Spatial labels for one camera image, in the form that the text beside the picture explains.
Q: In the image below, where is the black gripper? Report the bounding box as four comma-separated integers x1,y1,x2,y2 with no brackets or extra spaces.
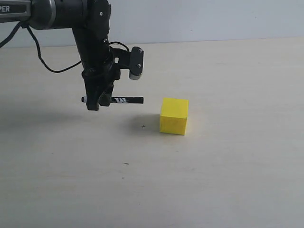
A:
72,28,115,111

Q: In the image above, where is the black and white marker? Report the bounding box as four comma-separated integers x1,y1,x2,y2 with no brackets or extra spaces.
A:
81,96,144,105

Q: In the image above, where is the yellow cube block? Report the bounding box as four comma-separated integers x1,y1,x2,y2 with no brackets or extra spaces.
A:
160,97,189,135

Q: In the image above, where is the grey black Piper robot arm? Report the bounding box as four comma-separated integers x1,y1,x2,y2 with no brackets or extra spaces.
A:
0,0,120,111

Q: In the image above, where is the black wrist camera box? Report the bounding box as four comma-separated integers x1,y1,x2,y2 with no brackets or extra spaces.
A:
112,47,144,80

